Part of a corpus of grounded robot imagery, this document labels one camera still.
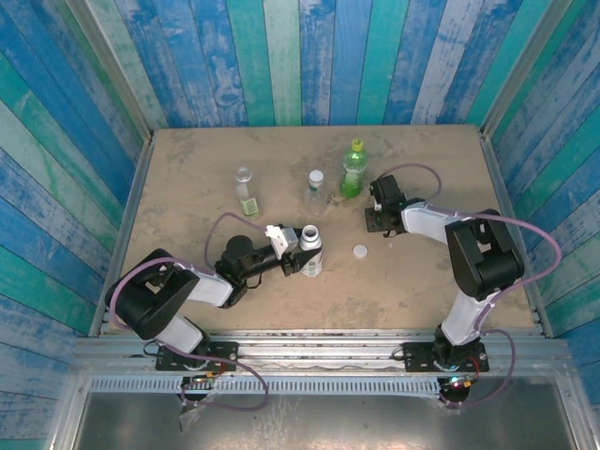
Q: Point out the white milk drink bottle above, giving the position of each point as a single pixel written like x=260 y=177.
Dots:
x=313 y=246

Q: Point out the green tea plastic bottle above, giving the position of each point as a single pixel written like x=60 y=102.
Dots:
x=352 y=175

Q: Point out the yellow-green bottle cap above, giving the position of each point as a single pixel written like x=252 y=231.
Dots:
x=357 y=144

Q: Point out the small clear water bottle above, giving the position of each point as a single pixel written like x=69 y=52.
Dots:
x=314 y=199

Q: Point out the clear ribbed wide-mouth bottle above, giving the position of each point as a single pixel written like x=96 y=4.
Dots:
x=245 y=192

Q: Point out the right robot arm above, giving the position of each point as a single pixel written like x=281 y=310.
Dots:
x=487 y=258

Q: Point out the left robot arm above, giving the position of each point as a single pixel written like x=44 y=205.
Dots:
x=150 y=300

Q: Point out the white wide bottle cap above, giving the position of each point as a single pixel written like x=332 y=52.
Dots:
x=360 y=251

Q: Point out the small circuit board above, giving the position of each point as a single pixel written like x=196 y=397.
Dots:
x=201 y=379
x=457 y=382

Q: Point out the stainless steel panel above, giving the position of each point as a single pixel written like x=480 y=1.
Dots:
x=351 y=422

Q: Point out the aluminium front frame rail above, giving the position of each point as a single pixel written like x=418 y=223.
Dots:
x=319 y=351

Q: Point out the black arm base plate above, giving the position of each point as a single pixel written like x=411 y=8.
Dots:
x=225 y=354
x=417 y=356

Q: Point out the aluminium table side rail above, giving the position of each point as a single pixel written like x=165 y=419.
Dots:
x=514 y=234
x=123 y=234

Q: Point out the aluminium corner post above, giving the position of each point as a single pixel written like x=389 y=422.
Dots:
x=526 y=70
x=114 y=70

